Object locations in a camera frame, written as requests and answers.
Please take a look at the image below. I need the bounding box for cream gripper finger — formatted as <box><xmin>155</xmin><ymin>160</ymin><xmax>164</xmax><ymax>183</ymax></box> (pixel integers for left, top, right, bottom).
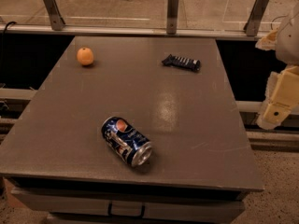
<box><xmin>255</xmin><ymin>30</ymin><xmax>278</xmax><ymax>51</ymax></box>
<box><xmin>256</xmin><ymin>65</ymin><xmax>299</xmax><ymax>130</ymax></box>

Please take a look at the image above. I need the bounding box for grey table drawer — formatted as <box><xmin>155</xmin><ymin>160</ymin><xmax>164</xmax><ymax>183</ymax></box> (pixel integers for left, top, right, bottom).
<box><xmin>11</xmin><ymin>188</ymin><xmax>245</xmax><ymax>224</ymax></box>

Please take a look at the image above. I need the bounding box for orange fruit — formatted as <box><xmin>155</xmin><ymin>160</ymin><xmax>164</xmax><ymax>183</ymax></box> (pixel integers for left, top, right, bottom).
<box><xmin>77</xmin><ymin>48</ymin><xmax>94</xmax><ymax>65</ymax></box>

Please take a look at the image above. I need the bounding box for left metal rail bracket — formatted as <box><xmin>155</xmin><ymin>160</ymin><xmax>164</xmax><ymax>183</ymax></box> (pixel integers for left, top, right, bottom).
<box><xmin>43</xmin><ymin>0</ymin><xmax>65</xmax><ymax>31</ymax></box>

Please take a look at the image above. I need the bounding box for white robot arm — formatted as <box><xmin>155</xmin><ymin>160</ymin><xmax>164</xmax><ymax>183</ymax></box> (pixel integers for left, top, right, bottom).
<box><xmin>255</xmin><ymin>4</ymin><xmax>299</xmax><ymax>130</ymax></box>

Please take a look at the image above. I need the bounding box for dark blue rxbar wrapper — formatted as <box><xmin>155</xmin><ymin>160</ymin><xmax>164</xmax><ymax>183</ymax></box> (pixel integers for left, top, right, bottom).
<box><xmin>162</xmin><ymin>54</ymin><xmax>201</xmax><ymax>72</ymax></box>

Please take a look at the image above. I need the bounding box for horizontal metal rail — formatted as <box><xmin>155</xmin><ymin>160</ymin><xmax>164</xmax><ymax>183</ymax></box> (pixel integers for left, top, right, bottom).
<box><xmin>6</xmin><ymin>23</ymin><xmax>269</xmax><ymax>41</ymax></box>

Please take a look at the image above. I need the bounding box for right metal rail bracket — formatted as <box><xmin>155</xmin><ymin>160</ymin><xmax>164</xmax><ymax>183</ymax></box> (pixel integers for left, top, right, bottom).
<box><xmin>244</xmin><ymin>0</ymin><xmax>269</xmax><ymax>36</ymax></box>

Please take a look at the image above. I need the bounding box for middle metal rail bracket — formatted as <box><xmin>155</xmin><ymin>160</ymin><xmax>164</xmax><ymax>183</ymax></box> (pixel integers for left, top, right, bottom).
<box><xmin>166</xmin><ymin>0</ymin><xmax>179</xmax><ymax>35</ymax></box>

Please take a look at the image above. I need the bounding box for black drawer handle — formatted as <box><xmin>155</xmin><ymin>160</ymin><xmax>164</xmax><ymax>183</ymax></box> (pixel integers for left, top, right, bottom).
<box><xmin>107</xmin><ymin>202</ymin><xmax>146</xmax><ymax>218</ymax></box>

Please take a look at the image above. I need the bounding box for black cable left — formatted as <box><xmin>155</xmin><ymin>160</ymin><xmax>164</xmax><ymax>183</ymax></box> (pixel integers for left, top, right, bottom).
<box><xmin>0</xmin><ymin>21</ymin><xmax>18</xmax><ymax>70</ymax></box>

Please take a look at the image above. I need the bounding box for blue pepsi can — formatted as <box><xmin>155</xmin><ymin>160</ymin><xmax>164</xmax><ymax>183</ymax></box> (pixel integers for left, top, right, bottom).
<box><xmin>101</xmin><ymin>117</ymin><xmax>152</xmax><ymax>167</ymax></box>

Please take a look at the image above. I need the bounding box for metal rail bracket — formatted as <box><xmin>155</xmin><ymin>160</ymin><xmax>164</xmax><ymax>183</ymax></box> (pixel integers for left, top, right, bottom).
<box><xmin>43</xmin><ymin>0</ymin><xmax>65</xmax><ymax>31</ymax></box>
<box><xmin>244</xmin><ymin>0</ymin><xmax>269</xmax><ymax>36</ymax></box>
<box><xmin>166</xmin><ymin>0</ymin><xmax>179</xmax><ymax>35</ymax></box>

